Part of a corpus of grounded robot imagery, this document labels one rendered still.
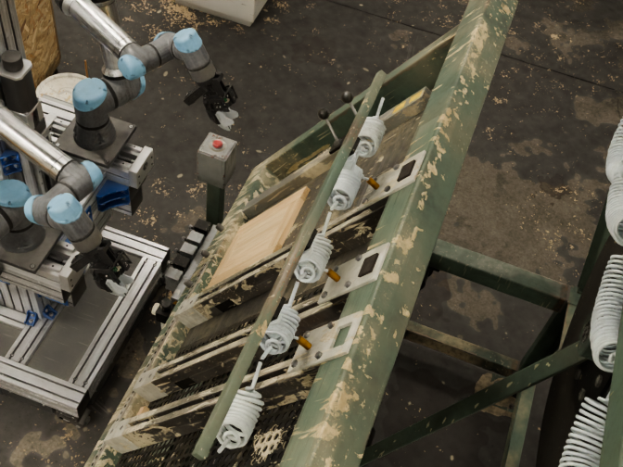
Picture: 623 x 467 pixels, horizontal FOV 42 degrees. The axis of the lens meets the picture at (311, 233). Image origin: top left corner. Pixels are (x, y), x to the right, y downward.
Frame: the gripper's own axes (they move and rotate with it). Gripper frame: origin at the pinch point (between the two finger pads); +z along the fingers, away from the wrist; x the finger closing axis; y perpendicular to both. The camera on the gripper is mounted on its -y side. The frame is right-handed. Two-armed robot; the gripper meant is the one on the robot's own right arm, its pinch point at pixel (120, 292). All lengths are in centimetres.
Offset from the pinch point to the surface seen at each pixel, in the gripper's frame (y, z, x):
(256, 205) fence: -3, 37, 71
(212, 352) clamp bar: 27.8, 13.6, -7.9
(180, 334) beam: -10.8, 42.2, 16.1
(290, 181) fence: 16, 26, 71
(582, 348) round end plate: 123, 4, -4
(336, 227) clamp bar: 61, -5, 21
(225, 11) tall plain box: -128, 73, 274
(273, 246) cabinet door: 23, 23, 39
